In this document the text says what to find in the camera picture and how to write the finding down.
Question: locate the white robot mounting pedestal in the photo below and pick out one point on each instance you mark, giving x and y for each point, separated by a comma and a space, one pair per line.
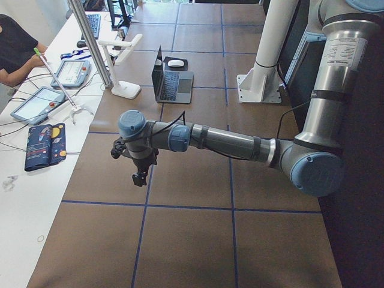
261, 83

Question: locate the black monitor stand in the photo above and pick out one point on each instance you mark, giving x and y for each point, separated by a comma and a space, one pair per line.
119, 17

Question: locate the black computer mouse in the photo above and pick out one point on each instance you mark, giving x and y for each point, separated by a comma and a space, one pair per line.
81, 44

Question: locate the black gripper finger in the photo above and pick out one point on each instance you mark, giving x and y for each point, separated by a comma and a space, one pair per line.
143, 178
137, 179

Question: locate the aluminium frame post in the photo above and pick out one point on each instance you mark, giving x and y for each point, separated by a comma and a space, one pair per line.
86, 31

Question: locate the black computer keyboard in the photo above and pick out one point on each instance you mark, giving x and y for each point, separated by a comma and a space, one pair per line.
94, 21

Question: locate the white reacher grabber stick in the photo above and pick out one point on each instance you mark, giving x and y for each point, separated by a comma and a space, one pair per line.
75, 108

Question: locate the person in black shirt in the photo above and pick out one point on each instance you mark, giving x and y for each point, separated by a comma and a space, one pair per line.
18, 58

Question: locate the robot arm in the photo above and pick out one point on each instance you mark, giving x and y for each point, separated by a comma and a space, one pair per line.
312, 159

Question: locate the far teach pendant tablet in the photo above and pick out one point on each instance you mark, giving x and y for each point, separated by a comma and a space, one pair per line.
72, 73

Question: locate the crumpled clear plastic wrap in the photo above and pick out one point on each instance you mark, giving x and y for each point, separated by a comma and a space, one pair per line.
9, 183

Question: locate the white wireless mouse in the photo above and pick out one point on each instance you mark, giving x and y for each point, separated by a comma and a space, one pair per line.
175, 63

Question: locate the near teach pendant tablet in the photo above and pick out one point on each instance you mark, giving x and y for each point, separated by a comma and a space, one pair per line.
36, 108

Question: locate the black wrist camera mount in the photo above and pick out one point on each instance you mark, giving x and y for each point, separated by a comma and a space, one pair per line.
118, 148

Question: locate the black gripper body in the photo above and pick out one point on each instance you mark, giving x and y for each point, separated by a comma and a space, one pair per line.
141, 165

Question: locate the dark blue space-print pouch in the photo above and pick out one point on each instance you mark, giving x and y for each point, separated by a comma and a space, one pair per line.
46, 146

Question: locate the teach pendant tablet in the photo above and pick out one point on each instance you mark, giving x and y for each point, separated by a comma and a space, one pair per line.
36, 108
72, 73

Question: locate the grey laptop computer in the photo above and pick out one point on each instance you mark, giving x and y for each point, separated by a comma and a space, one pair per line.
171, 86

